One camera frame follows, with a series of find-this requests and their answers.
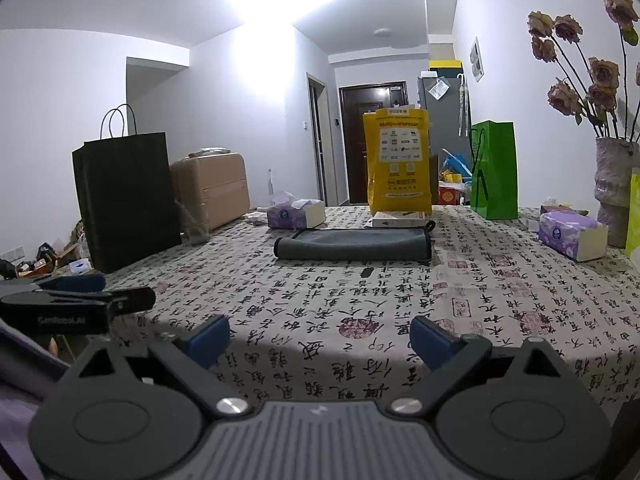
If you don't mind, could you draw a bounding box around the purple tissue pack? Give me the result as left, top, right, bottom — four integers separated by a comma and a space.
538, 210, 609, 263
266, 199, 327, 230

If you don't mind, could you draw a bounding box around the grey refrigerator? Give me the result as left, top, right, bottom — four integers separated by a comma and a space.
417, 73, 473, 171

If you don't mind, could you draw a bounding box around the white framed wall picture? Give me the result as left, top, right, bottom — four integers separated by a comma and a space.
469, 36, 485, 83

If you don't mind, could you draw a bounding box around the dried rose bouquet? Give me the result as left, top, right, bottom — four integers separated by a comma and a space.
527, 0, 640, 142

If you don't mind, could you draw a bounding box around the grey textured vase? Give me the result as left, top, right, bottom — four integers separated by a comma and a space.
594, 137, 640, 248

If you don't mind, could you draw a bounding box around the calligraphy printed tablecloth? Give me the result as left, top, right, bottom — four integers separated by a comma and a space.
95, 204, 640, 480

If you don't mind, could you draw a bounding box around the beige suitcase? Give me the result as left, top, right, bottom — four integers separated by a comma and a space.
170, 148, 251, 233

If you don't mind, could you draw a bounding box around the flat white box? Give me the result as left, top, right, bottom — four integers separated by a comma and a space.
371, 211, 431, 229

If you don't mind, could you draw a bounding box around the person's left forearm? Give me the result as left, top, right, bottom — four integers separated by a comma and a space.
0, 324, 72, 397

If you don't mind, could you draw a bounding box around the grey towel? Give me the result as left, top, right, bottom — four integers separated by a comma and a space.
273, 221, 437, 262

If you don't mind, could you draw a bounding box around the black paper bag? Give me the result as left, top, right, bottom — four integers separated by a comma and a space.
71, 104, 183, 275

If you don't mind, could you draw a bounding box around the green paper bag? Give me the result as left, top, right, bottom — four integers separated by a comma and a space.
468, 120, 519, 221

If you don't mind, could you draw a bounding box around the dark brown door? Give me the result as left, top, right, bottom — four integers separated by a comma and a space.
338, 81, 410, 206

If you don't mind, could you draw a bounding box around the clear glass cup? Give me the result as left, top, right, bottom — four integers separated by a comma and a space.
174, 200, 211, 246

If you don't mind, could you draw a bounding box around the yellow paper bag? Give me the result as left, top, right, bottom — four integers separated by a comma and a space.
362, 106, 433, 216

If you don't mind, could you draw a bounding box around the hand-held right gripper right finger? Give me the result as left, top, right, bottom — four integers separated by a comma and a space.
389, 315, 577, 419

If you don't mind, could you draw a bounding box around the yellow green bag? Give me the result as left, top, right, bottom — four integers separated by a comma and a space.
624, 169, 640, 259

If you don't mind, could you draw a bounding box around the blue plastic bag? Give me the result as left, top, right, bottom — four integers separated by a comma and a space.
440, 149, 474, 181

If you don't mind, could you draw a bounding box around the floor clutter pile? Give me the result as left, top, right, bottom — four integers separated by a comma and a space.
10, 219, 93, 281

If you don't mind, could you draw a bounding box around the red box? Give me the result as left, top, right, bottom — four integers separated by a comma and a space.
438, 185, 468, 206

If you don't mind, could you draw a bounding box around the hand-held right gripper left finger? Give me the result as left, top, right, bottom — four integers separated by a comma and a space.
65, 314, 252, 419

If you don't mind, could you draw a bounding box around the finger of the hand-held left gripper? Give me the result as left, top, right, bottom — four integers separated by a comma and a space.
31, 273, 107, 295
0, 287, 157, 318

